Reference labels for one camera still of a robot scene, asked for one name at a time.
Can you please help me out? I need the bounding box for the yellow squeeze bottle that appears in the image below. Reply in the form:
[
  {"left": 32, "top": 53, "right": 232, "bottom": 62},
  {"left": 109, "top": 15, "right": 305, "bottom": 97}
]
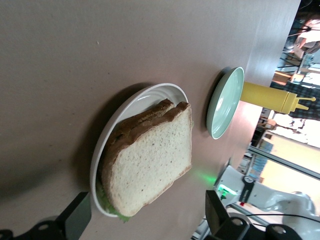
[{"left": 239, "top": 81, "right": 316, "bottom": 114}]

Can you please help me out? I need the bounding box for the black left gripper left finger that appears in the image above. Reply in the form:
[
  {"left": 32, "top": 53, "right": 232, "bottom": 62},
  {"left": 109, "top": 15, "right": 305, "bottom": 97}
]
[{"left": 14, "top": 191, "right": 92, "bottom": 240}]

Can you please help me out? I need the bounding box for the brown crust bread slice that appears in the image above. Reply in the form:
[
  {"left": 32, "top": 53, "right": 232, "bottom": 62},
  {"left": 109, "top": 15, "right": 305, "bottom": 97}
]
[
  {"left": 101, "top": 101, "right": 193, "bottom": 217},
  {"left": 107, "top": 98, "right": 175, "bottom": 151}
]

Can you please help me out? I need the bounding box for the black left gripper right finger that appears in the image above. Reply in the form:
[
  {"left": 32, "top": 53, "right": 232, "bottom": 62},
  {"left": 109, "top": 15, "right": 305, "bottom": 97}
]
[{"left": 203, "top": 189, "right": 251, "bottom": 240}]

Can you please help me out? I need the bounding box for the pale green plate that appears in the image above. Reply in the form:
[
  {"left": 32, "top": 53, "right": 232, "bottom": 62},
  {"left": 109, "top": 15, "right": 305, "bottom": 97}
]
[{"left": 206, "top": 66, "right": 245, "bottom": 140}]

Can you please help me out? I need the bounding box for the beige plate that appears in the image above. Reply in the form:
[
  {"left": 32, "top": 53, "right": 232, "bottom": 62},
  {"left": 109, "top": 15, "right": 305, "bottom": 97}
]
[{"left": 89, "top": 83, "right": 190, "bottom": 218}]

